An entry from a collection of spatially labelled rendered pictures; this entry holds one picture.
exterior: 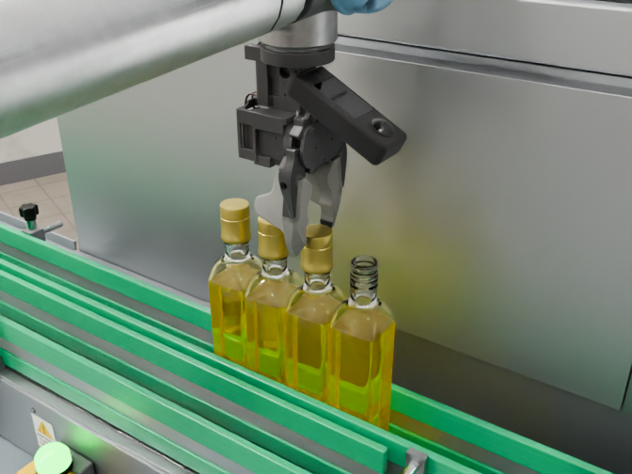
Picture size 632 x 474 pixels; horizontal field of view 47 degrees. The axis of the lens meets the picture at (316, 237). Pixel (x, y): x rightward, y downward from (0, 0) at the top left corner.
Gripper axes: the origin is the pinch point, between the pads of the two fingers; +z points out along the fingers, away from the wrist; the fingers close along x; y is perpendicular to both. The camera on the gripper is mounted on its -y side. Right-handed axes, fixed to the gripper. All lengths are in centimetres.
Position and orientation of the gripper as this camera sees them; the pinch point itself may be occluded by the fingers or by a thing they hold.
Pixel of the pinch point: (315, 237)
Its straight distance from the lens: 77.3
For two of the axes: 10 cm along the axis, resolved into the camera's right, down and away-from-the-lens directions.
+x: -5.6, 3.9, -7.3
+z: 0.0, 8.8, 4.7
